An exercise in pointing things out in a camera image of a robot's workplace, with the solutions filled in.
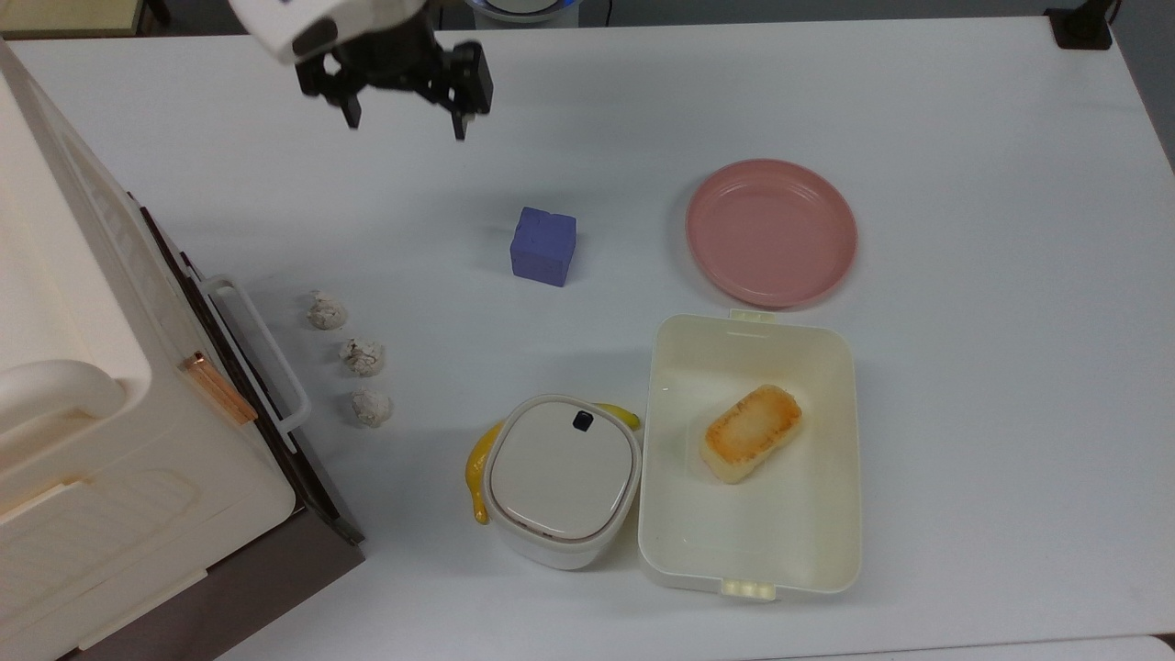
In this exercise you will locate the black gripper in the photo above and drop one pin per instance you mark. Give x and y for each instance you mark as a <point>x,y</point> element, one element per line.
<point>404,64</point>

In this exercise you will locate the purple foam cube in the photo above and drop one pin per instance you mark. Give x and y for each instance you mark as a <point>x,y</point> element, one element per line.
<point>543,246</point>

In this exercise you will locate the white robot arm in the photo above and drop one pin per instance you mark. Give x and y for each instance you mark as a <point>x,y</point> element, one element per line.
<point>294,23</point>

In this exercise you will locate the crumpled white paper ball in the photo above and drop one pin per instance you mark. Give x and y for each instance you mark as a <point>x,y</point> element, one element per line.
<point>327,310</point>
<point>372,408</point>
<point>362,357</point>

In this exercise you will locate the wooden desk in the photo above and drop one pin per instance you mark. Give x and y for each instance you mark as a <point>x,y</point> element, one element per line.
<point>73,14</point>

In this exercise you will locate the yellow banana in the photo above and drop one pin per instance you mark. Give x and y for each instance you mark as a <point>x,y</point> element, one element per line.
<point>475,468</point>

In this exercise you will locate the pink plate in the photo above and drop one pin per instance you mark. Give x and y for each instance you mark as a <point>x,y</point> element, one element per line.
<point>771,232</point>

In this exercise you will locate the small white lidded trash bin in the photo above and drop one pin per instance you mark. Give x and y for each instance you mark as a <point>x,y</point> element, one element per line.
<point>562,477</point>

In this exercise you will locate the dark brown drawer unit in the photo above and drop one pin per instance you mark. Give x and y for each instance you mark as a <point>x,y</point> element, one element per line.
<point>303,542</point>

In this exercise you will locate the toasted bread slice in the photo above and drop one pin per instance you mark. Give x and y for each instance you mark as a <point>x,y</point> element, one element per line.
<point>751,433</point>

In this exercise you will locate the cream plastic storage box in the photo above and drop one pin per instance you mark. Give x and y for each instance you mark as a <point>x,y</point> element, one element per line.
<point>753,532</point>

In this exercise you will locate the black table clamp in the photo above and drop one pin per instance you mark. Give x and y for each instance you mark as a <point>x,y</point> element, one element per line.
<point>1083,26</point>

